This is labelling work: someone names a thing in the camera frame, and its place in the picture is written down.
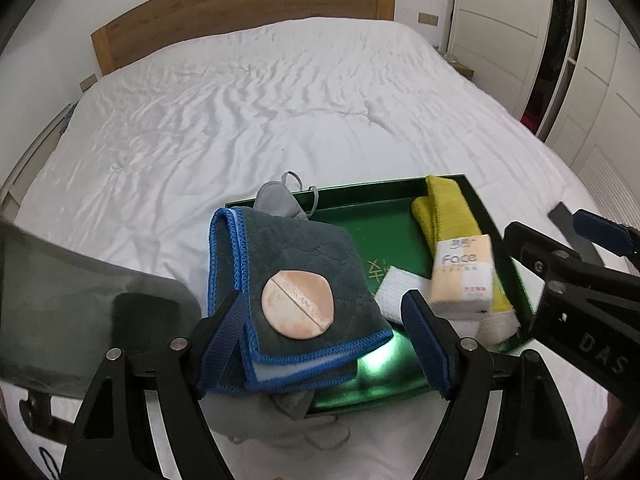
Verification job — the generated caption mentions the wooden nightstand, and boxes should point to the wooden nightstand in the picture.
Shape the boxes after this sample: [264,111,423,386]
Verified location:
[440,52,474,80]

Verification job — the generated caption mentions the beige round powder puff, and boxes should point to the beige round powder puff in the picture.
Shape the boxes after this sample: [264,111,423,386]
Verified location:
[261,269,333,339]

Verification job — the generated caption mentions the black flat strip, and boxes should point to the black flat strip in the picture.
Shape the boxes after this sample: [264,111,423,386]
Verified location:
[547,201,603,266]

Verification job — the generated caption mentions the wooden headboard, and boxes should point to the wooden headboard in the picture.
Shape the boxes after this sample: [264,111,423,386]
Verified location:
[91,0,398,76]

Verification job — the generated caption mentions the green tray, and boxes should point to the green tray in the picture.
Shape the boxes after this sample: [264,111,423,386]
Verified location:
[225,174,536,417]

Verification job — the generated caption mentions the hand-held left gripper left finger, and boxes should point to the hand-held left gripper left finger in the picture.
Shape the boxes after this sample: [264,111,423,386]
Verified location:
[60,292,251,480]

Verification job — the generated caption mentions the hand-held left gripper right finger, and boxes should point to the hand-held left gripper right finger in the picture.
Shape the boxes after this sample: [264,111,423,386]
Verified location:
[401,289,583,480]

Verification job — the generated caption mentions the yellow cloth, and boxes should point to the yellow cloth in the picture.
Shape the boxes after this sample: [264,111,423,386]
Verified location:
[411,175,521,346]

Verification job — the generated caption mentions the white bed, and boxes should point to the white bed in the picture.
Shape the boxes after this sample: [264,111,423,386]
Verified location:
[0,16,640,480]

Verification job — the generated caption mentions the grey face mask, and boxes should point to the grey face mask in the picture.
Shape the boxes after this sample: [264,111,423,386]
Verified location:
[252,171,321,221]
[207,390,351,443]

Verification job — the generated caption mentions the beige tissue packet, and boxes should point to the beige tissue packet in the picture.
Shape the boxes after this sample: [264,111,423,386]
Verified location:
[429,234,496,320]

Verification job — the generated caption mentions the grey towel with blue edge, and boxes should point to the grey towel with blue edge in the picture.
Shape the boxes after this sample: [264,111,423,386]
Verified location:
[196,206,392,401]

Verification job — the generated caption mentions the white wardrobe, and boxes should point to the white wardrobe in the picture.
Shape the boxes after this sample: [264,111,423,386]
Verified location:
[450,0,640,201]

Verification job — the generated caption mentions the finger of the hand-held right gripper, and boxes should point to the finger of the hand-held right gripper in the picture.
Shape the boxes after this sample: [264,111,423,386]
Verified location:
[571,209,640,263]
[502,221,583,286]

